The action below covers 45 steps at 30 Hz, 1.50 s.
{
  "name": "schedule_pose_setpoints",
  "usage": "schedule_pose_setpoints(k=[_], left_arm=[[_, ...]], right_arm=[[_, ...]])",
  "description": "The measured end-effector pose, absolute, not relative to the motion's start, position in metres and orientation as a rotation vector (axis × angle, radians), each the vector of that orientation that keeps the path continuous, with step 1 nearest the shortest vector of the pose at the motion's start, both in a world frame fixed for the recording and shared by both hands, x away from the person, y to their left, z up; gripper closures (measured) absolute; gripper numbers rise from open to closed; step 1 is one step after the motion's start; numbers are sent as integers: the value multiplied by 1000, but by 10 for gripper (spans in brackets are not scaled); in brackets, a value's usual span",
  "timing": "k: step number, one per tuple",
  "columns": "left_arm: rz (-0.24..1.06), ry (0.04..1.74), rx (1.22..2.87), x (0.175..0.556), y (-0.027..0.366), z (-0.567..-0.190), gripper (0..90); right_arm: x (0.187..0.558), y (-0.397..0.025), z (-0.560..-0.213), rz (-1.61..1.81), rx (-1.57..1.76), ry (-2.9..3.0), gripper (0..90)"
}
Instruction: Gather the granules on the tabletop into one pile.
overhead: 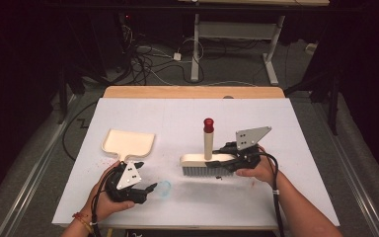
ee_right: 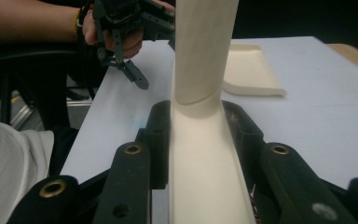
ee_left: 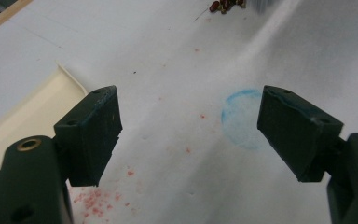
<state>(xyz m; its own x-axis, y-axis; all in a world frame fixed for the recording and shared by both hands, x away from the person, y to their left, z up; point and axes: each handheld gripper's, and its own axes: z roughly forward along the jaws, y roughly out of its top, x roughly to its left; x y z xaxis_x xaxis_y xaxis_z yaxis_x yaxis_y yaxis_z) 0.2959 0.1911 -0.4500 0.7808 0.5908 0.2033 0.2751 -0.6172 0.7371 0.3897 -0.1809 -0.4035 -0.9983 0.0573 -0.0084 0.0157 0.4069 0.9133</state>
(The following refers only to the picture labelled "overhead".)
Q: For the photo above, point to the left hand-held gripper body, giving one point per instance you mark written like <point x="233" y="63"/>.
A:
<point x="129" y="176"/>

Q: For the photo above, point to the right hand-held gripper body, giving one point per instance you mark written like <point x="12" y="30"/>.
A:
<point x="250" y="137"/>

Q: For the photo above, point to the cream brush with red cap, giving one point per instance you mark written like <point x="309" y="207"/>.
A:
<point x="197" y="161"/>

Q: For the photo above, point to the cream plastic dustpan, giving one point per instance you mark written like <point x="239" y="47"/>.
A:
<point x="128" y="143"/>

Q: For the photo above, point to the person's right hand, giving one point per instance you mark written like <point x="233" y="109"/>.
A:
<point x="260" y="171"/>

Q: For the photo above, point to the person's left hand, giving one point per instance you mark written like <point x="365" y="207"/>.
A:
<point x="100" y="204"/>

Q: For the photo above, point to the grey table grommet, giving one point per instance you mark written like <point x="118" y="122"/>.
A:
<point x="228" y="97"/>

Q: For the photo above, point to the white board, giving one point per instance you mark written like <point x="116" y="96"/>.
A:
<point x="184" y="115"/>

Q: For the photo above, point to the wooden table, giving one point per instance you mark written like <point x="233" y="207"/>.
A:
<point x="194" y="92"/>

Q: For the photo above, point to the black stand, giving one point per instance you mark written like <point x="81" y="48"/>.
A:
<point x="333" y="105"/>
<point x="62" y="95"/>

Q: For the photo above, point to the white power adapter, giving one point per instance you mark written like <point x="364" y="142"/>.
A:
<point x="177" y="56"/>

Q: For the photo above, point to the white-framed desk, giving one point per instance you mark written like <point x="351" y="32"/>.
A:
<point x="237" y="30"/>

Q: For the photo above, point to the dark equipment box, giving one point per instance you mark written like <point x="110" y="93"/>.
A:
<point x="124" y="39"/>

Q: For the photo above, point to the metal floor rail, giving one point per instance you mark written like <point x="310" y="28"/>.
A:
<point x="33" y="174"/>
<point x="362" y="197"/>

